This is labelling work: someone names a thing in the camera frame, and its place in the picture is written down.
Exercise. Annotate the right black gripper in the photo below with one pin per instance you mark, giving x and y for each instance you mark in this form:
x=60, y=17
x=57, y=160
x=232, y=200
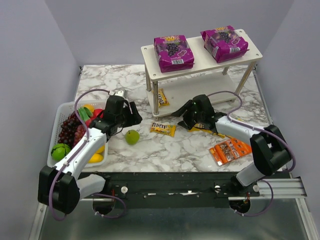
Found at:
x=188, y=115

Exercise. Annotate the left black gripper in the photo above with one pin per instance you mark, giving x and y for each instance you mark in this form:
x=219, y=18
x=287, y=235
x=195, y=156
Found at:
x=129, y=116

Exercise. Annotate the yellow m&m bag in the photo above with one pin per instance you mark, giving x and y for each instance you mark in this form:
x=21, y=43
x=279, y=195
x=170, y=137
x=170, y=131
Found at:
x=164, y=129
x=221, y=135
x=162, y=99
x=197, y=127

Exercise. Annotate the purple grape candy bag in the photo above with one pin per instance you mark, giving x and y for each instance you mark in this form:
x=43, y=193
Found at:
x=224, y=43
x=173, y=53

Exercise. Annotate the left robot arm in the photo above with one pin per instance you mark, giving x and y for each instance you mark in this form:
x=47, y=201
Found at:
x=59, y=187

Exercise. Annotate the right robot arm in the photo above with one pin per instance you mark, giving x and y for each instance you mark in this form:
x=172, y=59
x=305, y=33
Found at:
x=269, y=149

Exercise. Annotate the white two-tier shelf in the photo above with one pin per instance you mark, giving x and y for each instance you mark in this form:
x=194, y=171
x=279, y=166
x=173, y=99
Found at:
x=205, y=77

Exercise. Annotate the green pear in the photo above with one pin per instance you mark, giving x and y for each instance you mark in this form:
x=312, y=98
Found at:
x=132, y=137

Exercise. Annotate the red dragon fruit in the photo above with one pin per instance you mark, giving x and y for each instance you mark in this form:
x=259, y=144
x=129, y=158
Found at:
x=88, y=122

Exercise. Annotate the red apple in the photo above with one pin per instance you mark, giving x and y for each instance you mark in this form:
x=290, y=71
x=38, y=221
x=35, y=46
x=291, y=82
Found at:
x=97, y=111

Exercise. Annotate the orange fruit top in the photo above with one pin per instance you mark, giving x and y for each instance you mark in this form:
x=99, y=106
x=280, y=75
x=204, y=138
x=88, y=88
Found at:
x=89, y=107

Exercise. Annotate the yellow orange fruit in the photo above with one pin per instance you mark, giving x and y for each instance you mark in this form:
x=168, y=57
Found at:
x=100, y=150

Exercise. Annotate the orange snack package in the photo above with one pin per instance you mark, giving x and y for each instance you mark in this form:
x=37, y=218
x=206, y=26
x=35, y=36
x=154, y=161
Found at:
x=229, y=150

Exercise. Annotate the yellow mango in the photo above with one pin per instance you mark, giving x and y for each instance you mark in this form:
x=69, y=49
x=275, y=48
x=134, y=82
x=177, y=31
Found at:
x=96, y=158

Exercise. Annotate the purple grape bunch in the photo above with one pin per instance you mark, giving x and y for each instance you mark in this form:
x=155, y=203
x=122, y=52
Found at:
x=71, y=132

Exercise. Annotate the white plastic fruit basket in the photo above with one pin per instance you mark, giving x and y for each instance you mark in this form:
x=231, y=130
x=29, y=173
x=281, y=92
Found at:
x=62, y=113

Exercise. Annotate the small green watermelon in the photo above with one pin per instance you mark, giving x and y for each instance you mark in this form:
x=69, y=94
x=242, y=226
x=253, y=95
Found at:
x=59, y=151

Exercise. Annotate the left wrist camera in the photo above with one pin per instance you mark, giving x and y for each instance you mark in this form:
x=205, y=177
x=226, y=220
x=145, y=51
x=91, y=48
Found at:
x=121, y=93

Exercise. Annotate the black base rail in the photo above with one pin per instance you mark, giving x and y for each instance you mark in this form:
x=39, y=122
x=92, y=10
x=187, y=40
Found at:
x=170, y=190

